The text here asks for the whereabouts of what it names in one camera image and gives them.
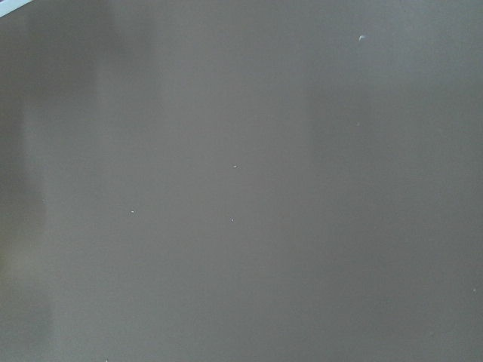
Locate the white wire rack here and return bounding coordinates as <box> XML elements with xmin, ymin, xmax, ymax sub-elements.
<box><xmin>0</xmin><ymin>0</ymin><xmax>31</xmax><ymax>17</ymax></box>

